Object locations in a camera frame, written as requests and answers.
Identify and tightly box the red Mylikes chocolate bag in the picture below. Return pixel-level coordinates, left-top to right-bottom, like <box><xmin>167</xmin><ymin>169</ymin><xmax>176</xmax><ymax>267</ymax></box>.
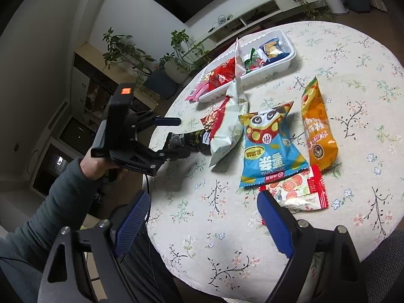
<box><xmin>208</xmin><ymin>58</ymin><xmax>236</xmax><ymax>92</ymax></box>

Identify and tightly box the blue Tipo cake packet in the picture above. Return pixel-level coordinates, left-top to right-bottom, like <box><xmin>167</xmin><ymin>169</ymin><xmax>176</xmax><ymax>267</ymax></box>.
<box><xmin>260</xmin><ymin>37</ymin><xmax>290</xmax><ymax>62</ymax></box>

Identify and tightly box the tall plant in dark pot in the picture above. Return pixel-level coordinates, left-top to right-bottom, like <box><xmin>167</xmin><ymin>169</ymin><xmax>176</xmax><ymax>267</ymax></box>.
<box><xmin>103</xmin><ymin>28</ymin><xmax>179</xmax><ymax>100</ymax></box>

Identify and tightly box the pale green white snack bag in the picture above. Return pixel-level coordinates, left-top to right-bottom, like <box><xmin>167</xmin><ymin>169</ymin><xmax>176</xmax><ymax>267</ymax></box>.
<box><xmin>210</xmin><ymin>39</ymin><xmax>248</xmax><ymax>167</ymax></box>

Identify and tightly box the person's left hand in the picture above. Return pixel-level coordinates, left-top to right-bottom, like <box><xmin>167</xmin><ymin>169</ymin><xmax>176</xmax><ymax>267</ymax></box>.
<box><xmin>80</xmin><ymin>149</ymin><xmax>128</xmax><ymax>181</ymax></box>

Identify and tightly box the orange snack bag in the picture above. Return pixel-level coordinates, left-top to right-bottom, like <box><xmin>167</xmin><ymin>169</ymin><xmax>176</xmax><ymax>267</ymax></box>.
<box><xmin>301</xmin><ymin>77</ymin><xmax>338</xmax><ymax>172</ymax></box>

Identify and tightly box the white wooden cabinet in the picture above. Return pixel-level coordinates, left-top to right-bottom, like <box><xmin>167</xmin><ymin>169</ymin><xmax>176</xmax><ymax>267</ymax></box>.
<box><xmin>24</xmin><ymin>42</ymin><xmax>159</xmax><ymax>196</ymax></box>

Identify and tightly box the black nut snack bag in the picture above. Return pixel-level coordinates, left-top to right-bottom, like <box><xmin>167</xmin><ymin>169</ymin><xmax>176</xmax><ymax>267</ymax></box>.
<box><xmin>164</xmin><ymin>129</ymin><xmax>210</xmax><ymax>153</ymax></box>

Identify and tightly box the trailing green vine plant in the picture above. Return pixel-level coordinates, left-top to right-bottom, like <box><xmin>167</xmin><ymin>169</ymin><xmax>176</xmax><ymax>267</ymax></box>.
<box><xmin>170</xmin><ymin>30</ymin><xmax>212</xmax><ymax>75</ymax></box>

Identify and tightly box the blue panda snack bag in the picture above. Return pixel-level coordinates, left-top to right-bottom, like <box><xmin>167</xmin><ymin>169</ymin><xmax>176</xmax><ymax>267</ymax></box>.
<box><xmin>239</xmin><ymin>101</ymin><xmax>309</xmax><ymax>188</ymax></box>

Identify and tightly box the green candy packet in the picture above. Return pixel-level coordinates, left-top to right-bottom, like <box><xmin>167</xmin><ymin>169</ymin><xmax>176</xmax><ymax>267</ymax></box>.
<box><xmin>244</xmin><ymin>48</ymin><xmax>268</xmax><ymax>73</ymax></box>

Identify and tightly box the white plastic tray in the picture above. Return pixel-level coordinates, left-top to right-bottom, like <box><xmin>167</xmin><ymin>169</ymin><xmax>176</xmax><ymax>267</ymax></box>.
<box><xmin>198</xmin><ymin>28</ymin><xmax>296</xmax><ymax>86</ymax></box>

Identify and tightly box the plant in white ribbed pot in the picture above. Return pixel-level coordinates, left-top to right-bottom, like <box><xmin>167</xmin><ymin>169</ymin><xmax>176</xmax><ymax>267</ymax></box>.
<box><xmin>158</xmin><ymin>52</ymin><xmax>192</xmax><ymax>85</ymax></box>

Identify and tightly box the floral white tablecloth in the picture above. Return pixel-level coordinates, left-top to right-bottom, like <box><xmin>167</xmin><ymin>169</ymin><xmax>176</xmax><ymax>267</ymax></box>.
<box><xmin>147</xmin><ymin>21</ymin><xmax>403</xmax><ymax>302</ymax></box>

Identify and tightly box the white TV console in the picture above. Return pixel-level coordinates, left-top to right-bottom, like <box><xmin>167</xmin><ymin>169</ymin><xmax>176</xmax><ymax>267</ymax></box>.
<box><xmin>185</xmin><ymin>0</ymin><xmax>326</xmax><ymax>54</ymax></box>

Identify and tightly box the pink snack packet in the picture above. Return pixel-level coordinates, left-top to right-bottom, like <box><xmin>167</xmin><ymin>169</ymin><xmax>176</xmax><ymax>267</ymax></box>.
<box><xmin>186</xmin><ymin>81</ymin><xmax>209</xmax><ymax>102</ymax></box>

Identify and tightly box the red white fruit candy packet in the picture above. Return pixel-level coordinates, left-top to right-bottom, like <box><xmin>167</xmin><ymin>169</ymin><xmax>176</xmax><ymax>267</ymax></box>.
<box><xmin>259</xmin><ymin>166</ymin><xmax>329</xmax><ymax>213</ymax></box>

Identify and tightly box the person's left forearm grey sleeve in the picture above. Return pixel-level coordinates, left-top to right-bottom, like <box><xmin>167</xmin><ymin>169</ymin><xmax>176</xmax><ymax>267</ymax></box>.
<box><xmin>1</xmin><ymin>158</ymin><xmax>98</xmax><ymax>302</ymax></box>

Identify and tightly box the small red-brown chocolate packet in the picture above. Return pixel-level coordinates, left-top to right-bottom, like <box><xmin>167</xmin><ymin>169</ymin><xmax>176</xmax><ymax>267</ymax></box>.
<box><xmin>201</xmin><ymin>96</ymin><xmax>229</xmax><ymax>131</ymax></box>

